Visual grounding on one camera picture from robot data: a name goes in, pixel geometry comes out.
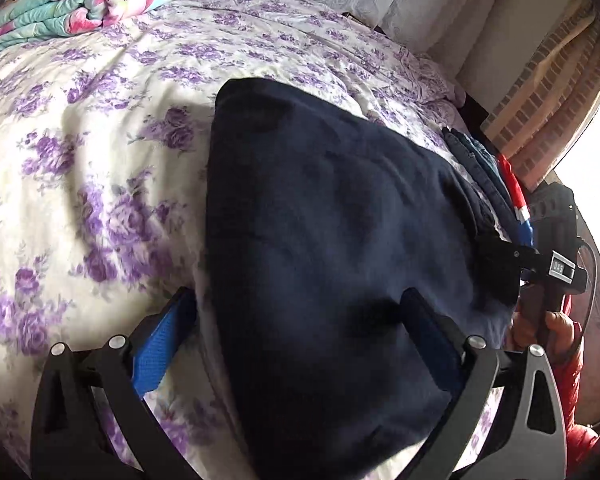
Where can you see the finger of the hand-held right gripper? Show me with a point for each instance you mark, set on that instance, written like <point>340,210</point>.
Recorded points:
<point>505,255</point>

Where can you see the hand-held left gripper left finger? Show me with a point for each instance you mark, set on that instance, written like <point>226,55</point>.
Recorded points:
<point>155,352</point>

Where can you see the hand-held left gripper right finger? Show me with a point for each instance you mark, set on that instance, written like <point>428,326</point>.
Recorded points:
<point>430,340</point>

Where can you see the navy blue pants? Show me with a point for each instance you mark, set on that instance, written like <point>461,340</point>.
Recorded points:
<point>330,260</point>

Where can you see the person's right forearm red sleeve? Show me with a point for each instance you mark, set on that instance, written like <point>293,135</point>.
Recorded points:
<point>575,390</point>

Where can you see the person's right hand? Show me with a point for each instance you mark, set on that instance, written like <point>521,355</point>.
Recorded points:
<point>560,329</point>

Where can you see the red white blue garment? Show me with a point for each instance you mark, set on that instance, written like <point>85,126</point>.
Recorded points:
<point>516,197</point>

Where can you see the folded blue jeans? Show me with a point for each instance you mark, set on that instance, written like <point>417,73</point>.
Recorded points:
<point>477,160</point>

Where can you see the brick patterned panel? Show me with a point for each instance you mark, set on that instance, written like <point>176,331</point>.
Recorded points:
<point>545,105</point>

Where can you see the purple floral bed sheet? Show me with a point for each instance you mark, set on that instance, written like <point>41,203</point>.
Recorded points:
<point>90,160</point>

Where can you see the colourful floral quilt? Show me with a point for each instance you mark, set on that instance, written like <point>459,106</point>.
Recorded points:
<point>85,0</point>

